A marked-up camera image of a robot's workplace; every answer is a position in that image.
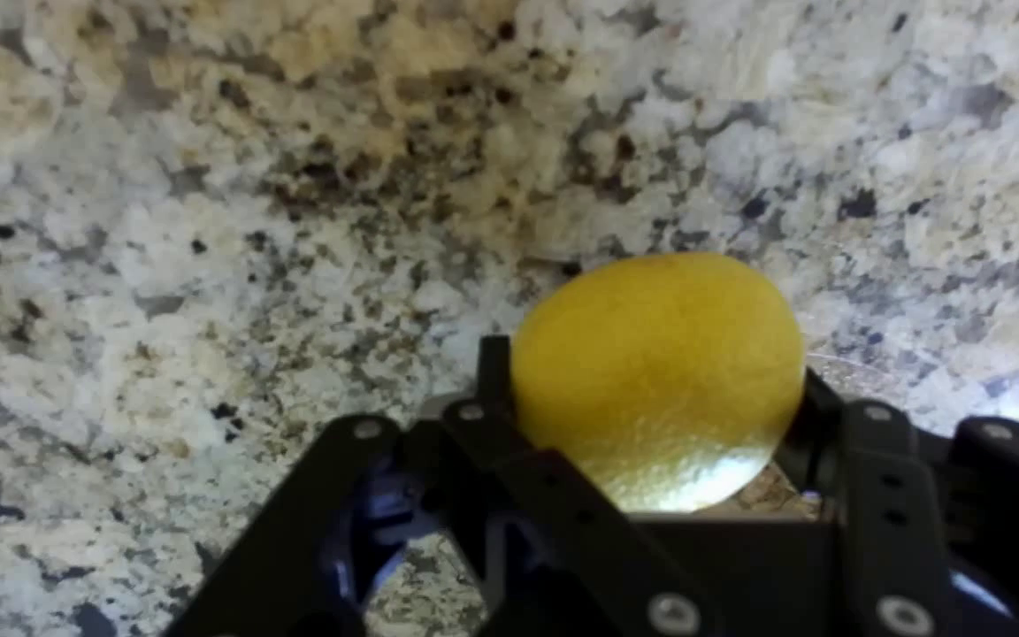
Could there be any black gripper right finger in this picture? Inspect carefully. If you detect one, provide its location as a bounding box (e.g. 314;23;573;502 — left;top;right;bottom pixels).
772;369;1019;637

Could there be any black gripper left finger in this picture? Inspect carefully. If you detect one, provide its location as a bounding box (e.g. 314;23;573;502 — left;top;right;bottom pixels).
160;333;708;637

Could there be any yellow lemon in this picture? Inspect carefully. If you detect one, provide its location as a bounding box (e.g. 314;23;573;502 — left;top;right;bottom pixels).
509;247;810;518

